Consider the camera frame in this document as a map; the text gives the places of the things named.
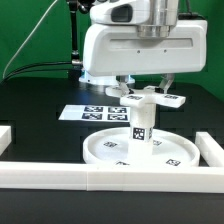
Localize white cross-shaped table base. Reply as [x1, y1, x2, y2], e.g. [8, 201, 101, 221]
[106, 87, 186, 108]

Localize white front fence bar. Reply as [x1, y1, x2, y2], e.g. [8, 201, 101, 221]
[0, 162, 224, 193]

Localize paper sheet with markers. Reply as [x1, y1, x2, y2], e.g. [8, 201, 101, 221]
[59, 105, 130, 122]

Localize white right fence bar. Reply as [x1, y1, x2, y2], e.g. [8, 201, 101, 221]
[195, 132, 224, 168]

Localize white left fence block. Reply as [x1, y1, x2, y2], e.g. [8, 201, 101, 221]
[0, 126, 12, 156]

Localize white fence bar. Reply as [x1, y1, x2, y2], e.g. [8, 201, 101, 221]
[0, 162, 224, 193]
[195, 132, 224, 168]

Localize white round table top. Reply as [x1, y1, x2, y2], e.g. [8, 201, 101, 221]
[83, 127, 200, 168]

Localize grey cable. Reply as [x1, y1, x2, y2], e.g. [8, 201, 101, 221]
[1, 0, 59, 80]

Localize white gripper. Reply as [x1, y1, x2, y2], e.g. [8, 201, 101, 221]
[83, 0, 207, 96]

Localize black camera stand pole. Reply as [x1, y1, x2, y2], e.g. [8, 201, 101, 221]
[66, 0, 95, 66]

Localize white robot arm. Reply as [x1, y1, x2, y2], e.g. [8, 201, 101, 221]
[79, 0, 207, 86]

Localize black cables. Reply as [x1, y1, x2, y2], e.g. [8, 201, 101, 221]
[0, 60, 74, 85]

